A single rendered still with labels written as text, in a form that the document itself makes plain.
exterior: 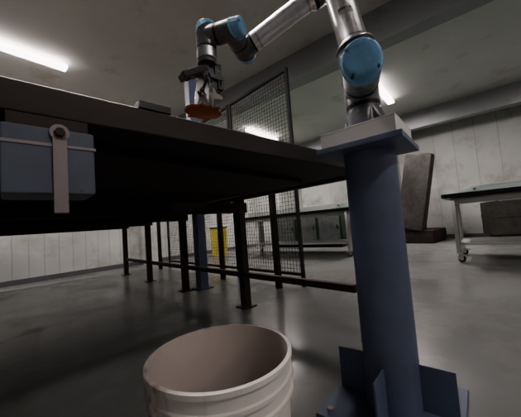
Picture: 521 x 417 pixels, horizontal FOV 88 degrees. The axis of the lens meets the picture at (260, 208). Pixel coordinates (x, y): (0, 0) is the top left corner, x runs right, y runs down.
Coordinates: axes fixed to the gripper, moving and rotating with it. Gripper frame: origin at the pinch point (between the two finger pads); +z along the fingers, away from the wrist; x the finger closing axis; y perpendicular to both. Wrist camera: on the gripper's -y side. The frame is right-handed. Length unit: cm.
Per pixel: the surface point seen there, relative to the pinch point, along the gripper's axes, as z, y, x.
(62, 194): 37, -43, -28
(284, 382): 73, -10, -48
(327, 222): 30, 468, 307
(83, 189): 36, -39, -27
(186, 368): 78, -17, -21
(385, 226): 45, 39, -45
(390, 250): 53, 40, -45
